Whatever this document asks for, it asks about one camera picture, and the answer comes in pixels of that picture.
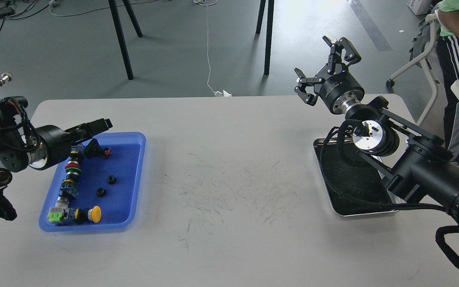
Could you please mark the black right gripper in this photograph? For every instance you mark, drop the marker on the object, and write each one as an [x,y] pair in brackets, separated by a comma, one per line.
[340,85]

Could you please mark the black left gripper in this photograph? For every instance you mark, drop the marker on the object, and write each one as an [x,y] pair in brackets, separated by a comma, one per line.
[55,143]

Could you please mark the small black gear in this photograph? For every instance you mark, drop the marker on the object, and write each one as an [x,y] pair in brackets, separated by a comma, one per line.
[111,179]
[101,192]

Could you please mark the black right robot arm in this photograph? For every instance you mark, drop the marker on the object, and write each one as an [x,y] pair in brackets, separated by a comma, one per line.
[413,162]

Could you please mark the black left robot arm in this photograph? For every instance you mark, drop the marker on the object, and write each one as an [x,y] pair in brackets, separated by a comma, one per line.
[22,145]

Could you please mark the blue plastic tray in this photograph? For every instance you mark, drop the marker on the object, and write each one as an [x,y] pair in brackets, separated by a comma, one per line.
[119,204]

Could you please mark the silver metal tray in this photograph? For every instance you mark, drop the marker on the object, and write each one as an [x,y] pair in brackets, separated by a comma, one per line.
[360,182]

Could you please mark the red green push button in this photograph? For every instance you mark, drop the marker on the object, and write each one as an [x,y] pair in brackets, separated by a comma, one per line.
[73,169]

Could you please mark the yellow mushroom push button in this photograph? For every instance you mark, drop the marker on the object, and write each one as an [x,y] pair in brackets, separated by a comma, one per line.
[93,214]

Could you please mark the black stand legs right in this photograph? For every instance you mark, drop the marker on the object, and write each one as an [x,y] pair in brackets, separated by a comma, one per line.
[266,7]

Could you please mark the black stand legs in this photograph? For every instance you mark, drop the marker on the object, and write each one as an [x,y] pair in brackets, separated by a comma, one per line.
[120,35]
[266,7]

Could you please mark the white rolling chair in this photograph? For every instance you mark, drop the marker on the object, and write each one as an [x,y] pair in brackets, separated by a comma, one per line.
[423,45]

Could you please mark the black stand legs left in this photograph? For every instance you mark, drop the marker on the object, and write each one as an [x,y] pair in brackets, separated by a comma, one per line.
[120,35]

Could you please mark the blue yellow switch block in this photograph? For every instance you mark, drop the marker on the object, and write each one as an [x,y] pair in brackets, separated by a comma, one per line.
[77,152]

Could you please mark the black red switch component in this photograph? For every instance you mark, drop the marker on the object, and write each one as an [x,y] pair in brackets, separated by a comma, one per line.
[93,149]

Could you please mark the green white switch block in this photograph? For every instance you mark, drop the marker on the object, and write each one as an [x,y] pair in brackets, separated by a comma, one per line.
[57,214]

